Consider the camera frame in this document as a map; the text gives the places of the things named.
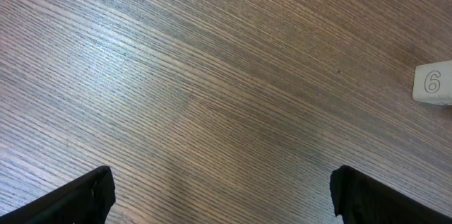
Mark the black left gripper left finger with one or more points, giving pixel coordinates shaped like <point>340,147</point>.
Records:
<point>87,199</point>

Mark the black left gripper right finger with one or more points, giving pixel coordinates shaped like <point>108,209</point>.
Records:
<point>360,199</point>

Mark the white number six block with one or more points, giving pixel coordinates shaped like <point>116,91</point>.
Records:
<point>432,83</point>

